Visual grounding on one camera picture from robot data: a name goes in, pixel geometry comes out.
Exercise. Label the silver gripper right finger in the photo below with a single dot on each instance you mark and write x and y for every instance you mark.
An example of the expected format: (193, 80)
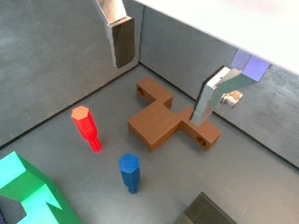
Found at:
(220, 90)

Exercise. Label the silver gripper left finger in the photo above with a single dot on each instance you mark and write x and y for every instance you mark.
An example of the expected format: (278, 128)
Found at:
(121, 30)

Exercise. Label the green U-shaped block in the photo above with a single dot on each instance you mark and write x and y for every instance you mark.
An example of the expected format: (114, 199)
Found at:
(27, 185)

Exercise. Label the brown cross-shaped block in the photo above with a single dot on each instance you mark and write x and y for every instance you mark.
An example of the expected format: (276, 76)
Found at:
(157, 123)

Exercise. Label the red hexagonal peg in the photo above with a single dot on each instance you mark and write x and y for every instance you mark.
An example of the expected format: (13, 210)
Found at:
(82, 117)

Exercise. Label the blue hexagonal peg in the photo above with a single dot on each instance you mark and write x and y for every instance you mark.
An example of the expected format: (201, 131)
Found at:
(130, 170)

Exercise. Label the black angle bracket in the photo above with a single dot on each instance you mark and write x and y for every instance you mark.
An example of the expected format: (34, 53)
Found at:
(205, 212)

